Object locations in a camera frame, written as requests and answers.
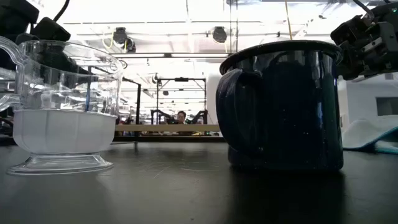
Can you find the light teal cloth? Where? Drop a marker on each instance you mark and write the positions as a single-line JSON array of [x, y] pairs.
[[370, 132]]

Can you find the wooden shelf with black frame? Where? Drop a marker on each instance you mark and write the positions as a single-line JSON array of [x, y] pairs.
[[168, 127]]

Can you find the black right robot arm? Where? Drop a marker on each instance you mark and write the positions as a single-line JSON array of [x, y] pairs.
[[387, 11]]

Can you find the seated person with glasses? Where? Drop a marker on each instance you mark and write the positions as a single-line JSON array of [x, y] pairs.
[[181, 117]]

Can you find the dark wall window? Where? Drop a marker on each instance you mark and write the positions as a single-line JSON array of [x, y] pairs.
[[387, 106]]

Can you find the dark blue enamel mug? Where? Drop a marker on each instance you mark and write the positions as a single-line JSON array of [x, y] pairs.
[[289, 118]]

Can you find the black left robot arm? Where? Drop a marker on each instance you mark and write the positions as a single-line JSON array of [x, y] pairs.
[[15, 15]]

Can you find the long ceiling light strip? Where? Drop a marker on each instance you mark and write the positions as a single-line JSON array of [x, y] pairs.
[[168, 55]]

